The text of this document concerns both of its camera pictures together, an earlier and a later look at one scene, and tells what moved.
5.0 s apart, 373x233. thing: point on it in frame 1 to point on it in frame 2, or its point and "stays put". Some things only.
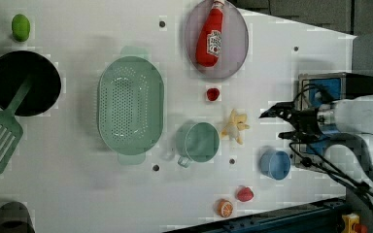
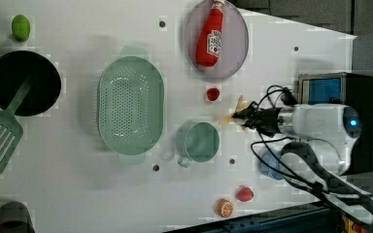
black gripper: [306, 118] to [263, 119]
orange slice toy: [224, 208] stays put
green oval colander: [130, 104] stays put
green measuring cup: [197, 142] stays put
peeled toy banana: [237, 123] to [241, 104]
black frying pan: [9, 71] stays put
